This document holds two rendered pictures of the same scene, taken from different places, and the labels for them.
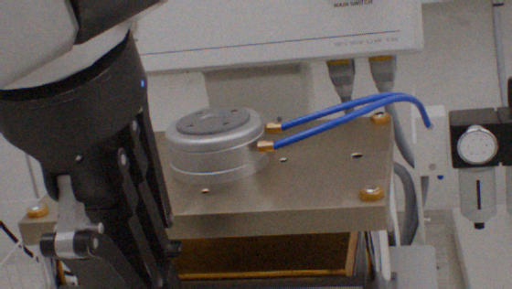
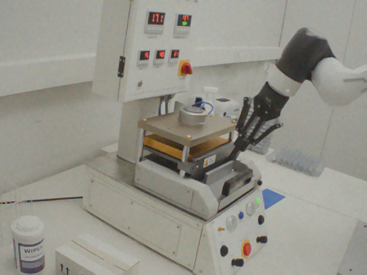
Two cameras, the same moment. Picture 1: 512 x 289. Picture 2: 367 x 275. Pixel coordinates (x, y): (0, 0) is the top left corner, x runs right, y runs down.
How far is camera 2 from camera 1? 115 cm
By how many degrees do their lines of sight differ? 66
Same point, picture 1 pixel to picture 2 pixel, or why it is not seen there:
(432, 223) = not seen: hidden behind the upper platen
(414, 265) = not seen: hidden behind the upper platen
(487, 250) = not seen: hidden behind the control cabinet
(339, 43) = (177, 89)
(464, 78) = (105, 103)
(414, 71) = (94, 101)
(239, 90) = (147, 104)
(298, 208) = (229, 126)
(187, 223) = (216, 133)
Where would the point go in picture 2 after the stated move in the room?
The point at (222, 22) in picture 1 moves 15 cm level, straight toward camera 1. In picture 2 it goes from (158, 82) to (206, 93)
